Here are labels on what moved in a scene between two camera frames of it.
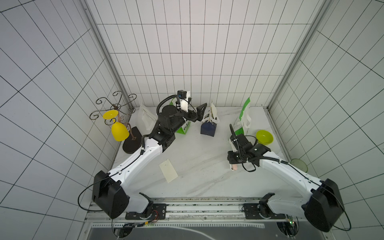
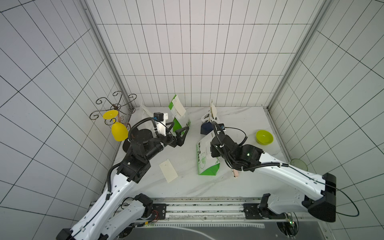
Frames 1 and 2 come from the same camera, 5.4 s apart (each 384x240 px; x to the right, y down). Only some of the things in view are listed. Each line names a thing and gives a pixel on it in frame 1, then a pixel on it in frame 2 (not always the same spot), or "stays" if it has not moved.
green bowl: (264, 137) stays
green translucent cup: (299, 164) stays
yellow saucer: (110, 114) stays
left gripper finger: (200, 110) -> (171, 123)
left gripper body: (190, 115) -> (168, 140)
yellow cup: (119, 131) stays
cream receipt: (168, 170) stays
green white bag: (240, 125) -> (207, 164)
